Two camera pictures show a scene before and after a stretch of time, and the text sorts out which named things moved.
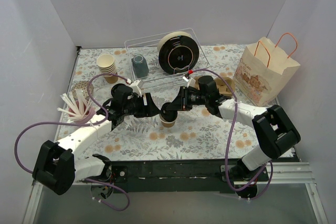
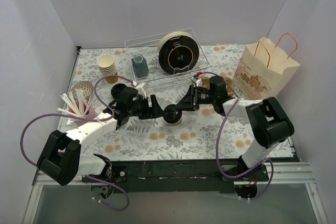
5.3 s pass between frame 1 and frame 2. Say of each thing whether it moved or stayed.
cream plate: stayed
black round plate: stayed
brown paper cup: moved
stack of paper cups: stayed
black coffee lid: moved
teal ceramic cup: stayed
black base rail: stayed
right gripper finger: moved
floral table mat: stayed
